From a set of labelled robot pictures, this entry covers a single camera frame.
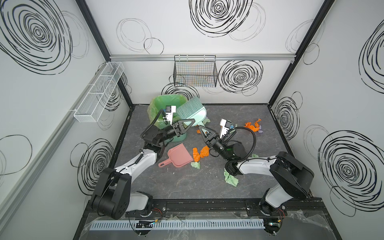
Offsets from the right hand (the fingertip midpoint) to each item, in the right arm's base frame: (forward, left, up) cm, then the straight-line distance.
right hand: (198, 129), depth 66 cm
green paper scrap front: (-11, -18, -32) cm, 38 cm away
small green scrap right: (+3, -35, -31) cm, 47 cm away
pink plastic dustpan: (+3, +12, -33) cm, 36 cm away
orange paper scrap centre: (+5, -4, -32) cm, 33 cm away
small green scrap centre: (-3, +1, -31) cm, 31 cm away
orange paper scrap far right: (+25, -41, -31) cm, 57 cm away
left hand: (+3, +1, +1) cm, 3 cm away
